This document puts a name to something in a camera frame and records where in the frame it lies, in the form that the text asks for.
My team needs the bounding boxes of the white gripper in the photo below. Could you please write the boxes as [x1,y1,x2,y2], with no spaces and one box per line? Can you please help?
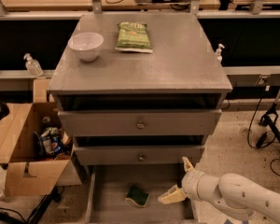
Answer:
[158,157,222,204]

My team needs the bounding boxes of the green yellow sponge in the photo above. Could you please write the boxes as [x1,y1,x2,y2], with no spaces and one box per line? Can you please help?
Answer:
[125,185,149,208]

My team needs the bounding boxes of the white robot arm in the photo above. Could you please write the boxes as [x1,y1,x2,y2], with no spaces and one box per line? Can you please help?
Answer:
[158,157,280,224]

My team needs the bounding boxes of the grey middle drawer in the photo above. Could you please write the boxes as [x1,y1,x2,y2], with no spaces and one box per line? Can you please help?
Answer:
[75,145,204,165]

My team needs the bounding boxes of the grey drawer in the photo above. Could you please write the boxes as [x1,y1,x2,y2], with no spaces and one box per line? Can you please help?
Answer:
[86,164,196,224]
[75,145,204,165]
[58,109,221,136]

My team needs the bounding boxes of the grey bottom drawer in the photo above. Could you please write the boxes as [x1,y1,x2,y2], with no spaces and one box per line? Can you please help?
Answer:
[86,164,196,224]

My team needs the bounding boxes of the grey top drawer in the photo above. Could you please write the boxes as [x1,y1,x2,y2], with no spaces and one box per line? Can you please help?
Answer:
[58,109,221,136]

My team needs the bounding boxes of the grey drawer cabinet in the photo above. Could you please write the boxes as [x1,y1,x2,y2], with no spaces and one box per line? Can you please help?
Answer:
[47,12,233,224]

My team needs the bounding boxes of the black stand base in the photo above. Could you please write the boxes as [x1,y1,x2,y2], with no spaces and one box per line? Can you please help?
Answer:
[259,88,280,143]

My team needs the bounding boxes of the white pump bottle right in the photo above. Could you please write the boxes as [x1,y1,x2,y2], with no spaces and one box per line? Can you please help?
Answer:
[215,43,225,62]

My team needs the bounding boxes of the snack packages in box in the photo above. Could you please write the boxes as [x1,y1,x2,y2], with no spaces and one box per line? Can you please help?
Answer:
[34,116,72,160]

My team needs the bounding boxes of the green chip bag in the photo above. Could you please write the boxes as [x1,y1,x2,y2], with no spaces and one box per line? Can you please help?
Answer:
[115,21,153,53]

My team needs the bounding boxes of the cardboard box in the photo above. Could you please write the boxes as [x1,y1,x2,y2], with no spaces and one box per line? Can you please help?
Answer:
[0,79,85,197]

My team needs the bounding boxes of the white bowl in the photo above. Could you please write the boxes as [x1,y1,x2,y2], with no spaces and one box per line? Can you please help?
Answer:
[67,32,104,62]

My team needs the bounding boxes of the clear sanitizer bottle left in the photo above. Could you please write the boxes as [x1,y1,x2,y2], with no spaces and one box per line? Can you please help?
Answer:
[23,53,44,77]

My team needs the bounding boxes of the black floor cable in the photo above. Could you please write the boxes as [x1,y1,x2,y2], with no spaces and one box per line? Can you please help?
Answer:
[245,77,280,181]

